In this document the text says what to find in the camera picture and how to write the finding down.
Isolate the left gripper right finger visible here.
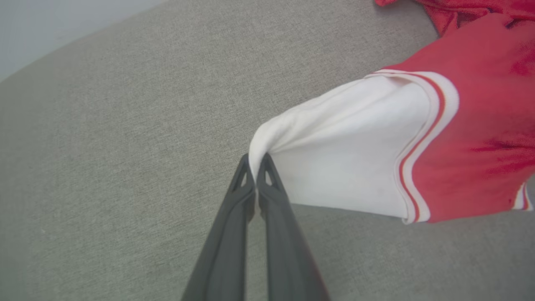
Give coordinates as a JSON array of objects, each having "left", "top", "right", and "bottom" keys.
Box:
[{"left": 256, "top": 153, "right": 331, "bottom": 301}]

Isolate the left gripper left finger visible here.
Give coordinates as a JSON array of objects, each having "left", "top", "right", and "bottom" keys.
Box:
[{"left": 181, "top": 154, "right": 255, "bottom": 301}]

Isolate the red and white garment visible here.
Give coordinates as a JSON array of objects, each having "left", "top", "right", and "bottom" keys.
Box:
[{"left": 249, "top": 0, "right": 535, "bottom": 225}]

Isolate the grey fabric sofa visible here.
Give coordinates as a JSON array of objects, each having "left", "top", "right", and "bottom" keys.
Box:
[{"left": 0, "top": 0, "right": 535, "bottom": 301}]

